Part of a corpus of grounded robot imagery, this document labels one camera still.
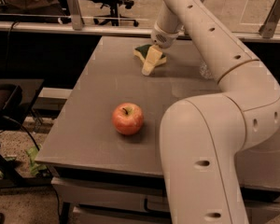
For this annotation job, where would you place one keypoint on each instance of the red apple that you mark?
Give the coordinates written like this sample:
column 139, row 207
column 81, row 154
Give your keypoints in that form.
column 128, row 118

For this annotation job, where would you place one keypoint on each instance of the green packet on floor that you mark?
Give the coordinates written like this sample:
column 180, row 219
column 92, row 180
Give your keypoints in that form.
column 36, row 169

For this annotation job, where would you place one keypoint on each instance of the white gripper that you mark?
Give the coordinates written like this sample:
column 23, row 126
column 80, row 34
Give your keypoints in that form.
column 163, row 39

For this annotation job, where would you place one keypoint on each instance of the grey table drawer unit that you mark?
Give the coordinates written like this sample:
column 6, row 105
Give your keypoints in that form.
column 107, row 194

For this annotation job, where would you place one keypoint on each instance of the left metal bracket post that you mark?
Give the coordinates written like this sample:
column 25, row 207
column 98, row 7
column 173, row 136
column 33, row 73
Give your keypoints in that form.
column 76, row 19

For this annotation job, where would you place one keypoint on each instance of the metal bracket post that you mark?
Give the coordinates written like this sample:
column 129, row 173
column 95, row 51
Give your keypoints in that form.
column 267, row 29
column 76, row 19

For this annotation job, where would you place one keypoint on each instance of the black drawer handle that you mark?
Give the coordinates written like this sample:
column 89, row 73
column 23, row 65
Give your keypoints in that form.
column 157, row 206

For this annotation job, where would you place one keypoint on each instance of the right metal bracket post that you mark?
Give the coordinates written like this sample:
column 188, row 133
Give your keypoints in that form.
column 267, row 29

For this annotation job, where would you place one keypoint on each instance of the clear plastic bottle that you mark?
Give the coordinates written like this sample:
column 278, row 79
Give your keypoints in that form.
column 204, row 71

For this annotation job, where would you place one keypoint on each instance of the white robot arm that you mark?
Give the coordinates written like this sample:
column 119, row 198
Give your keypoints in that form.
column 200, row 135

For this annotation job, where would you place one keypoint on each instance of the green and yellow sponge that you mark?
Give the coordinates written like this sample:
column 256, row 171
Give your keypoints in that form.
column 141, row 53

